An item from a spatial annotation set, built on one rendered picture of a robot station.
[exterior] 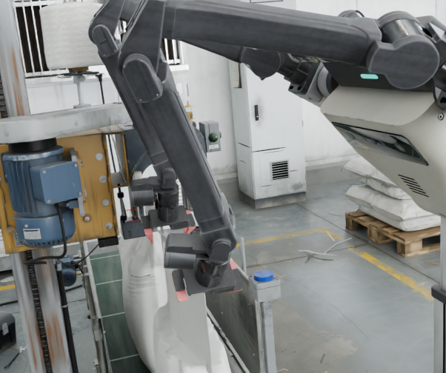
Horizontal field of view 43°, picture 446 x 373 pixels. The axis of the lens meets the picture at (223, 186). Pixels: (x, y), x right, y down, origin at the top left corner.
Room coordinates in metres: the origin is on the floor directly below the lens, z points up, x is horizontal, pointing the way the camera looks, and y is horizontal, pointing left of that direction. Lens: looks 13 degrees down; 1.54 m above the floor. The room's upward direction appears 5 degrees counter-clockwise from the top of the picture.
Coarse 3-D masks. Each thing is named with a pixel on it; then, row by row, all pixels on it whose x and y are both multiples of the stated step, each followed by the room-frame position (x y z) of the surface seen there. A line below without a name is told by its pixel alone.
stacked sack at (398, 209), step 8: (376, 200) 4.11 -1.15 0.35; (384, 200) 4.04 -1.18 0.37; (392, 200) 3.96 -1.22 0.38; (400, 200) 3.94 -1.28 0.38; (408, 200) 3.93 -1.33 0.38; (376, 208) 4.07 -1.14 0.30; (384, 208) 3.98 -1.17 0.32; (392, 208) 3.90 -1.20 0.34; (400, 208) 3.83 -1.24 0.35; (408, 208) 3.80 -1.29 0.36; (416, 208) 3.80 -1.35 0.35; (392, 216) 3.89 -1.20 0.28; (400, 216) 3.79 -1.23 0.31; (408, 216) 3.77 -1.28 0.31; (416, 216) 3.80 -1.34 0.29; (424, 216) 3.83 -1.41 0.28
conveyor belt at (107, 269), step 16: (96, 256) 3.31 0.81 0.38; (112, 256) 3.28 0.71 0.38; (96, 272) 3.03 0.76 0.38; (112, 272) 3.01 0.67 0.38; (96, 288) 2.80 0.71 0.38; (112, 288) 2.78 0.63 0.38; (112, 304) 2.58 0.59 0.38; (112, 320) 2.40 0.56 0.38; (112, 336) 2.24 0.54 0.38; (128, 336) 2.23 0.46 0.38; (112, 352) 2.10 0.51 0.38; (128, 352) 2.09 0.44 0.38; (112, 368) 1.98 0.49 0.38; (128, 368) 1.97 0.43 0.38; (144, 368) 1.96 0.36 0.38
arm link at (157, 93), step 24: (144, 72) 0.80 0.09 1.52; (168, 72) 0.86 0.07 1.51; (144, 96) 0.82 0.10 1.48; (168, 96) 0.85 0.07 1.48; (168, 120) 0.87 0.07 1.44; (168, 144) 0.89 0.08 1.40; (192, 144) 0.89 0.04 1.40; (192, 168) 0.91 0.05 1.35; (192, 192) 0.94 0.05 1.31; (216, 192) 0.95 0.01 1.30; (216, 216) 0.96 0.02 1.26
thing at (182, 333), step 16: (176, 304) 1.33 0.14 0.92; (192, 304) 1.24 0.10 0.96; (160, 320) 1.47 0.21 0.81; (176, 320) 1.34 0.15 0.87; (192, 320) 1.25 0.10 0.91; (208, 320) 1.45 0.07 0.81; (160, 336) 1.40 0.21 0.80; (176, 336) 1.36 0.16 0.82; (192, 336) 1.26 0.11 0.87; (208, 336) 1.16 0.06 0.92; (160, 352) 1.36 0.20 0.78; (176, 352) 1.28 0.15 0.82; (192, 352) 1.27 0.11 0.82; (208, 352) 1.17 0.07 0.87; (224, 352) 1.29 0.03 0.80; (160, 368) 1.36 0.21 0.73; (176, 368) 1.25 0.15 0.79; (192, 368) 1.22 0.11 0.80; (208, 368) 1.18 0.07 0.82; (224, 368) 1.24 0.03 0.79
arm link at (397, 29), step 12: (396, 24) 0.84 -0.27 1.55; (408, 24) 0.83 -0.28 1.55; (420, 24) 0.85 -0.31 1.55; (432, 24) 0.85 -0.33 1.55; (384, 36) 0.84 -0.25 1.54; (396, 36) 0.81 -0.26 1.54; (432, 36) 0.86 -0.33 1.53; (444, 36) 0.83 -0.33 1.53; (444, 48) 0.81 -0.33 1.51; (444, 60) 0.82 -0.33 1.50
